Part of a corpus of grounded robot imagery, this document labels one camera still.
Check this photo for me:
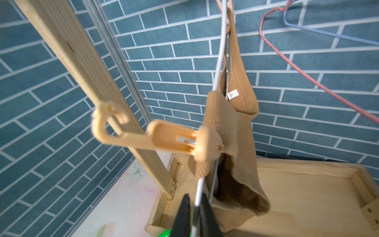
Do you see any beige clothespin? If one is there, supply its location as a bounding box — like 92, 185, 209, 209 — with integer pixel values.
215, 0, 236, 26

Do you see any wooden clothes rack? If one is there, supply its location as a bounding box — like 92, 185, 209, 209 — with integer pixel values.
13, 0, 379, 237

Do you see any pink wire hanger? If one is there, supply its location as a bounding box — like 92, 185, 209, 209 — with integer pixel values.
259, 1, 379, 124

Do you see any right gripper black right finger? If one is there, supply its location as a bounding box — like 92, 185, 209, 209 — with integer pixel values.
199, 193, 224, 237

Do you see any tan clothespin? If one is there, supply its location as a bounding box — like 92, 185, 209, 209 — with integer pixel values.
92, 102, 225, 162

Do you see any white wire hanger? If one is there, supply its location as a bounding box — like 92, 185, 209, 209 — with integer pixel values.
191, 1, 234, 237

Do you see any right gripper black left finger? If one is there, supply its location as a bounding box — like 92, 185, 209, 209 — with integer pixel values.
169, 194, 191, 237

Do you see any light blue wire hanger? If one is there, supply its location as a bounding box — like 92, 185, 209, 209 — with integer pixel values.
283, 1, 379, 46

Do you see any tan tank top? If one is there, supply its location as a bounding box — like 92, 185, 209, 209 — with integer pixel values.
188, 13, 270, 233

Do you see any green plastic basket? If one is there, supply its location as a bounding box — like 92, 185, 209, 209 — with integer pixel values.
159, 229, 171, 237

